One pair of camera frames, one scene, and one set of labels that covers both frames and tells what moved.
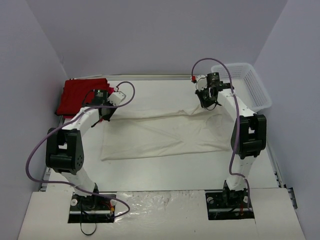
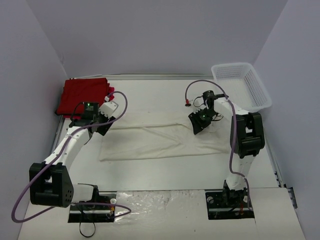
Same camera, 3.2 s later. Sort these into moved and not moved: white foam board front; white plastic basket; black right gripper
Moved: black right gripper
Not moved: white plastic basket; white foam board front
